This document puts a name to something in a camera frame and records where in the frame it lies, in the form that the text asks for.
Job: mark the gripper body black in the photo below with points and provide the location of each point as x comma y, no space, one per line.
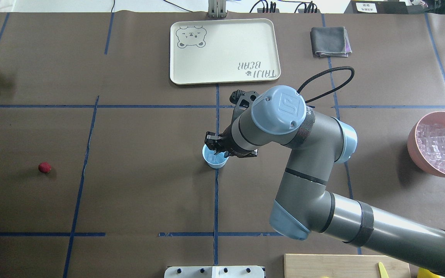
225,143

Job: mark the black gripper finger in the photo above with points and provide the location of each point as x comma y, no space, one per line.
212,138
216,147

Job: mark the clear ice cube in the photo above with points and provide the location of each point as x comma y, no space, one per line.
218,158

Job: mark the red strawberry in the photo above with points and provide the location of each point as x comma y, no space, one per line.
44,167

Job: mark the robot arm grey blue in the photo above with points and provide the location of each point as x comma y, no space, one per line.
384,202

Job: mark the blue plastic cup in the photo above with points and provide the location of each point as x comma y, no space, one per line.
206,153

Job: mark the pile of ice cubes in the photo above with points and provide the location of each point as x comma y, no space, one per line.
430,139

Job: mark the beige bear tray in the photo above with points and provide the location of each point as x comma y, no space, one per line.
223,51

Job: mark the wooden cutting board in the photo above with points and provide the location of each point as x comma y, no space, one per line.
342,266

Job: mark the grey folded cloth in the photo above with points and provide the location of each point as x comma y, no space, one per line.
330,41

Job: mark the yellow lemon right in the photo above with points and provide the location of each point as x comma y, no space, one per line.
425,273

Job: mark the pink bowl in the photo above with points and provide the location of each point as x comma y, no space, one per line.
415,152

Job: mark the white post base plate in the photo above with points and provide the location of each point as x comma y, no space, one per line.
245,271

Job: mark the aluminium frame post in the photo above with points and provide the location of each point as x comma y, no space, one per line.
217,9

